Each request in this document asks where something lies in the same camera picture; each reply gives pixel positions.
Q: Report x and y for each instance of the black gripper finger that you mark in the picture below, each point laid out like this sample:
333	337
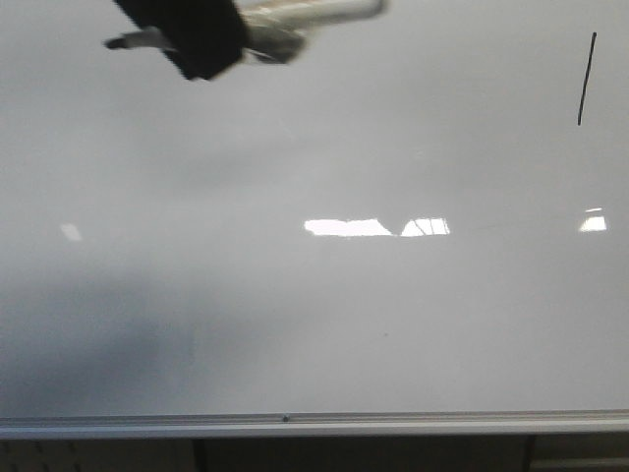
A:
202	39

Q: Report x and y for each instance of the white black whiteboard marker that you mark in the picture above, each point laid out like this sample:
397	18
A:
278	31

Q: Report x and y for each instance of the white whiteboard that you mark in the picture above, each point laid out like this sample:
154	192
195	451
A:
405	219

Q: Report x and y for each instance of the black marker stroke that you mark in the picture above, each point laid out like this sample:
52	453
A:
587	74

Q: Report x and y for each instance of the aluminium whiteboard frame rail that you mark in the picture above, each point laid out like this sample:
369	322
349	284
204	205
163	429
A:
278	425

